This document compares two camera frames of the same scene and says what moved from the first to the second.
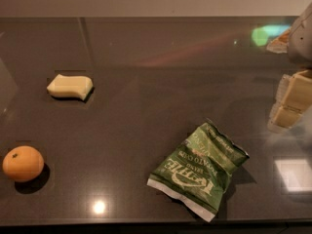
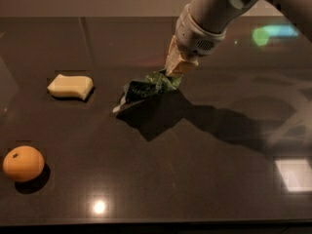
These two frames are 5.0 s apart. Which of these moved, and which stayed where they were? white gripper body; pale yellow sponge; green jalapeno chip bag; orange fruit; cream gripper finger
Moved: green jalapeno chip bag; cream gripper finger; white gripper body
Stayed: orange fruit; pale yellow sponge
